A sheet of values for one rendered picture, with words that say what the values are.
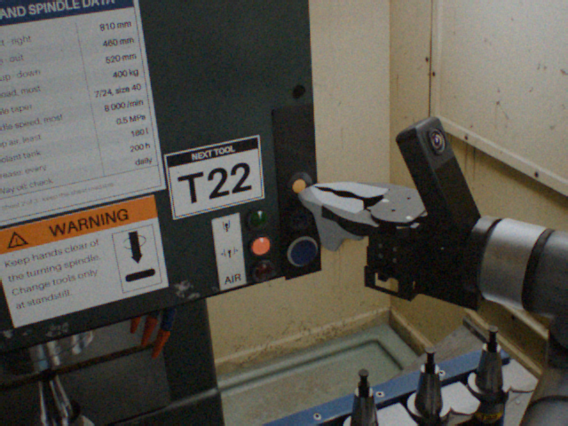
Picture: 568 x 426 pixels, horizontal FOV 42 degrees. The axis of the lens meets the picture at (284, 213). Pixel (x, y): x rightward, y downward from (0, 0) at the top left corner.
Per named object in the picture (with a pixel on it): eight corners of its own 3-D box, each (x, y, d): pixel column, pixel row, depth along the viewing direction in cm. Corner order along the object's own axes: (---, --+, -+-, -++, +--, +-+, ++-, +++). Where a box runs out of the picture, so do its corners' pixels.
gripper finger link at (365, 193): (303, 232, 81) (376, 254, 76) (299, 183, 78) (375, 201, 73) (319, 220, 83) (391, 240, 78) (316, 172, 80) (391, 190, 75)
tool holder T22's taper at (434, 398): (437, 392, 115) (438, 357, 112) (447, 411, 111) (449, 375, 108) (409, 397, 115) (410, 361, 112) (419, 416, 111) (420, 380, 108)
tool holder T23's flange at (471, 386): (492, 377, 121) (493, 365, 120) (516, 399, 116) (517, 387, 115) (460, 389, 119) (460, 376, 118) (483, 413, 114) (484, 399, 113)
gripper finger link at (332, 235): (285, 244, 79) (360, 267, 74) (281, 193, 76) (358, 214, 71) (303, 232, 81) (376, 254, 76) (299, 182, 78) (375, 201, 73)
